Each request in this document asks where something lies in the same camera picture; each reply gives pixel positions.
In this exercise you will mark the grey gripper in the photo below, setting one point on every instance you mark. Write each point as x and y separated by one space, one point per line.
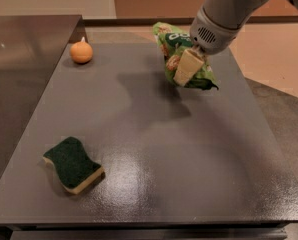
211 35

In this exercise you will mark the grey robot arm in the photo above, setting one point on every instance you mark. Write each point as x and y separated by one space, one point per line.
245 7

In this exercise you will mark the green rice chip bag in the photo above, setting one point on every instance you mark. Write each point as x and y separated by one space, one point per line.
173 41

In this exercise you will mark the green and yellow sponge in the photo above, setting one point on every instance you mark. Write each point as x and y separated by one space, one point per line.
75 170

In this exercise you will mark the orange round fruit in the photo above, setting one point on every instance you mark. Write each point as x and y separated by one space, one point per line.
81 52

